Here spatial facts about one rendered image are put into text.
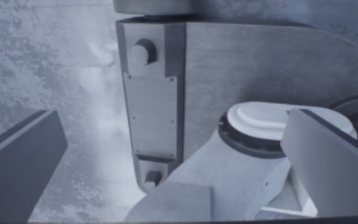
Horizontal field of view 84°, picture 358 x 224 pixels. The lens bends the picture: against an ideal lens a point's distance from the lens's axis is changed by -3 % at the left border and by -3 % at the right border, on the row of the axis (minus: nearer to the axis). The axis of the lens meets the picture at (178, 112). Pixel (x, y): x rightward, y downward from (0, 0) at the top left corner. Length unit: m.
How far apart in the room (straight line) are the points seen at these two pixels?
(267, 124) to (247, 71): 0.16
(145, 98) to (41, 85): 0.52
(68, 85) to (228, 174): 0.68
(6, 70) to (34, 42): 0.20
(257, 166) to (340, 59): 0.29
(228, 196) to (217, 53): 0.29
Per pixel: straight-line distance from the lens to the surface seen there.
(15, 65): 0.97
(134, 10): 0.45
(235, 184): 0.30
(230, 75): 0.47
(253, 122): 0.35
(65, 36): 0.79
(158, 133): 0.54
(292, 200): 0.50
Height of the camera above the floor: 0.61
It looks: 59 degrees down
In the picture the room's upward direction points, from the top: 160 degrees counter-clockwise
